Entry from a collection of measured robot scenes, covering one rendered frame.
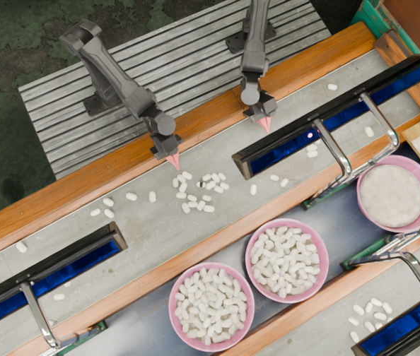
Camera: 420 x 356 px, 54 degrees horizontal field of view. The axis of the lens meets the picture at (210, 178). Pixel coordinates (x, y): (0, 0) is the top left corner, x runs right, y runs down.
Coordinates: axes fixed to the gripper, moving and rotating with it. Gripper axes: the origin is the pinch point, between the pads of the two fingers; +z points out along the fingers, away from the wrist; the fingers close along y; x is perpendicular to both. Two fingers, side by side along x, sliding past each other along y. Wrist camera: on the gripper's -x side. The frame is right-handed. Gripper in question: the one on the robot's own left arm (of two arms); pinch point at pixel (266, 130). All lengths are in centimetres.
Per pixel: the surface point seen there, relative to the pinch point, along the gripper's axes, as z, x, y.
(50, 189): -13, 13, -73
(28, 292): -12, -36, -80
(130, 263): 14, -8, -62
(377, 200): 32.9, -22.0, 21.0
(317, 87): -1.7, 7.7, 26.4
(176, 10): -31, 132, 20
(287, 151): -7.8, -31.6, -7.9
